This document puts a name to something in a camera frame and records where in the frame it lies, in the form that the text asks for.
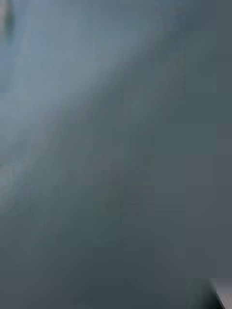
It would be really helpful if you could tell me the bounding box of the shallow white box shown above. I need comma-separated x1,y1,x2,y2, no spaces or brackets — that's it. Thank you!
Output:
212,277,232,309

